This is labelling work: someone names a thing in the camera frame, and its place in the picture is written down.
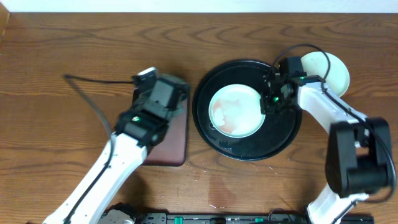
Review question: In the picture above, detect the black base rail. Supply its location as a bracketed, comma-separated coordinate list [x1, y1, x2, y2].
[99, 212, 376, 224]

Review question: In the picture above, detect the mint green plate top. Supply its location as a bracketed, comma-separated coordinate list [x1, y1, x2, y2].
[301, 52, 350, 97]

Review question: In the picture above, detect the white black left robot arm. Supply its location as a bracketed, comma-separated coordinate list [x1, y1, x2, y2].
[44, 74, 190, 223]

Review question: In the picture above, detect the black rectangular tray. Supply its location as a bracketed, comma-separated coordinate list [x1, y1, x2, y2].
[126, 94, 189, 167]

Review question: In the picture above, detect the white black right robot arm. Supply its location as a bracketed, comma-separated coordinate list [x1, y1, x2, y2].
[260, 57, 397, 223]

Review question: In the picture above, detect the mint green plate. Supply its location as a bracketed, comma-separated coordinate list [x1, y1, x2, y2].
[301, 52, 350, 97]
[208, 84, 266, 138]

